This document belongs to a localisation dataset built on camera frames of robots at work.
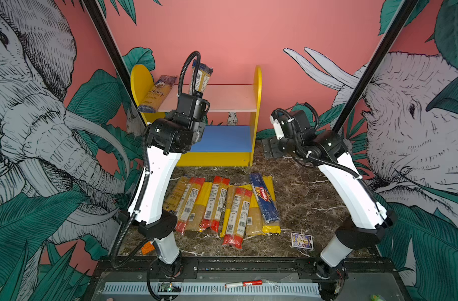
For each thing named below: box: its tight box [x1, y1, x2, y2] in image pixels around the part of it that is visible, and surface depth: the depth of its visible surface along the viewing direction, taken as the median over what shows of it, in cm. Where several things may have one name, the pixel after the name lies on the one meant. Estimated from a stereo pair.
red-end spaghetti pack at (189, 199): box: [175, 177, 206, 234], surface depth 90 cm
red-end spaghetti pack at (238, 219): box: [222, 187, 253, 249], surface depth 85 cm
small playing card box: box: [291, 232, 315, 251], surface depth 81 cm
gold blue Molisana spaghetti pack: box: [162, 175, 191, 212], surface depth 93 cm
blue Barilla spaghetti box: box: [249, 172, 281, 224], surface depth 90 cm
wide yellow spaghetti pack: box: [244, 183, 266, 237], surface depth 87 cm
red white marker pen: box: [224, 280, 263, 288], surface depth 72 cm
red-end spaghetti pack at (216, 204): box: [198, 175, 231, 233], surface depth 90 cm
